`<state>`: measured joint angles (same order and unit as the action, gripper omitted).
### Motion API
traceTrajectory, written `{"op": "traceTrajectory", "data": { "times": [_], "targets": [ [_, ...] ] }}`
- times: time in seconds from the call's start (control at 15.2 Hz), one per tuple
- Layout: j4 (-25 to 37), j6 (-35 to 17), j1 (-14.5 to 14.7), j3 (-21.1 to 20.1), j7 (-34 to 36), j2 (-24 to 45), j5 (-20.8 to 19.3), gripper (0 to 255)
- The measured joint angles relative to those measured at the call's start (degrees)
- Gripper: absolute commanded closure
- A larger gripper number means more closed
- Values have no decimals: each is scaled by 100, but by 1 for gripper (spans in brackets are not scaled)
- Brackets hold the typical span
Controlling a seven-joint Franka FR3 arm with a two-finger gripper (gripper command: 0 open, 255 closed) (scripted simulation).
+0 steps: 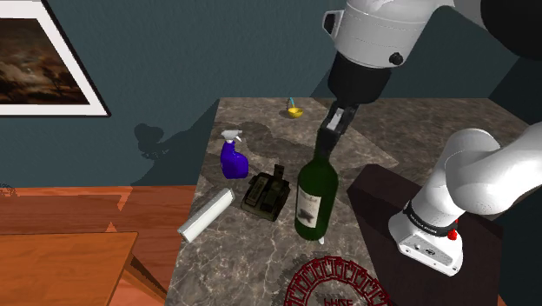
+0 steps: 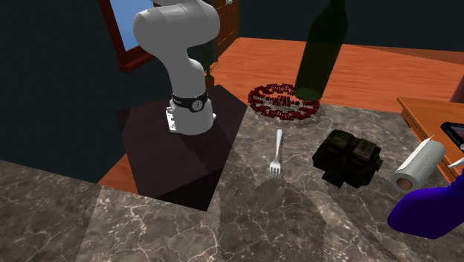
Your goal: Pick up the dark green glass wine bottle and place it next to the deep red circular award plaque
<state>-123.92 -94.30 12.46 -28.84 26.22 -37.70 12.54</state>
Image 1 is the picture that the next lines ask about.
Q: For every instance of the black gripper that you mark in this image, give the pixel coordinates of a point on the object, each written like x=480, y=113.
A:
x=359, y=82

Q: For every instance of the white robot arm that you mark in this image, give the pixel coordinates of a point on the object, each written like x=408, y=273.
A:
x=470, y=178

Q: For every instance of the green wine bottle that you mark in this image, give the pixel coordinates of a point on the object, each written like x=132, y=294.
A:
x=316, y=186

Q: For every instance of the dark robot stand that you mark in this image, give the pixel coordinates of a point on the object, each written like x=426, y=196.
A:
x=381, y=203

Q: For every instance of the dark green boxy appliance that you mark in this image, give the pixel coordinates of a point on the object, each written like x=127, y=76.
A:
x=266, y=195

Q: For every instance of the blue spray bottle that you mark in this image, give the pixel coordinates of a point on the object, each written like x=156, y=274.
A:
x=233, y=163

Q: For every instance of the red round patterned mat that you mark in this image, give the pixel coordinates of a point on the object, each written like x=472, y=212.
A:
x=305, y=275

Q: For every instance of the white paper roll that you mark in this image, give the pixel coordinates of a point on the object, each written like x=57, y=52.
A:
x=206, y=215

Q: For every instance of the orange wooden table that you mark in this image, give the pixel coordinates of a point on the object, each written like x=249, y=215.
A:
x=63, y=267

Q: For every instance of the white framed wall picture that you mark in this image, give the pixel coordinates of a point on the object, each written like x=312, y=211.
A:
x=38, y=63

